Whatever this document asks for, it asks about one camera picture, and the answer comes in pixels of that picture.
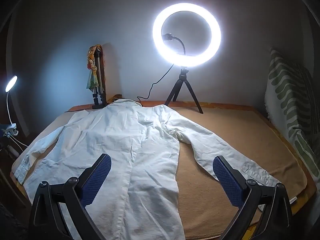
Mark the white ring light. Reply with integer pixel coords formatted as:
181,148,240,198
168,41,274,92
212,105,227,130
152,2,222,68

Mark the black power cable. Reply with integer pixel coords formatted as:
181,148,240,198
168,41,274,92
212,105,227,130
64,64,175,113

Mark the colourful patterned cloth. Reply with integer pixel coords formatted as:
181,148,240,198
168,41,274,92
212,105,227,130
86,45,103,90

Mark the orange floral bed sheet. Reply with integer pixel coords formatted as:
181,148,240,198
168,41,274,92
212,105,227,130
10,95,318,240

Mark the white clip-on desk lamp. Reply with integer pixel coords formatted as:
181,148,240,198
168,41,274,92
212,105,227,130
0,75,29,148

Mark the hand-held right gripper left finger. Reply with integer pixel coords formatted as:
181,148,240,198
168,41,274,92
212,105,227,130
28,153,112,240

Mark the green and white patterned cushion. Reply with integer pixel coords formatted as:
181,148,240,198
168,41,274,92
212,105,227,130
264,47,320,178

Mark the folded black tripod stand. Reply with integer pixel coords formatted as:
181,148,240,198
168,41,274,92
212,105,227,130
91,49,110,110

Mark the white long-sleeved shirt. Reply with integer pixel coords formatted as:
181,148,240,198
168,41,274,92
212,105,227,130
14,98,280,240

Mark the beige blanket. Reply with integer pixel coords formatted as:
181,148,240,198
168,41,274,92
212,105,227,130
24,106,308,238

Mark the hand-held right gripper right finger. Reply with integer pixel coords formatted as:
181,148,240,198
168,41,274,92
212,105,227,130
212,155,293,240

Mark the black gooseneck phone holder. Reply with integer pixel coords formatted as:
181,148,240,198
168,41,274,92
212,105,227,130
162,33,187,55

